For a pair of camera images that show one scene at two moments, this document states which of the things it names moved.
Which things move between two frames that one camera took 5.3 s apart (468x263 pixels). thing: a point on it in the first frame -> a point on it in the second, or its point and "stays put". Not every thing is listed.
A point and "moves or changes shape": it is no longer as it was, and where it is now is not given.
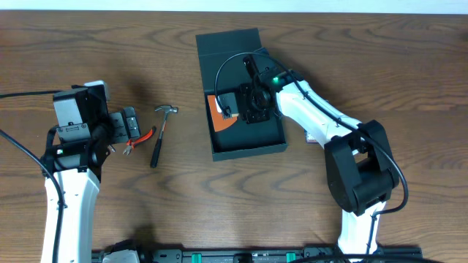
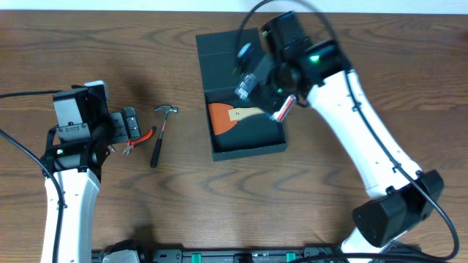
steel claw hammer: (166, 109) stays put
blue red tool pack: (309, 139) moves or changes shape
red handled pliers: (131, 143) stays put
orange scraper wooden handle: (217, 117) moves or changes shape
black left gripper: (119, 128) stays put
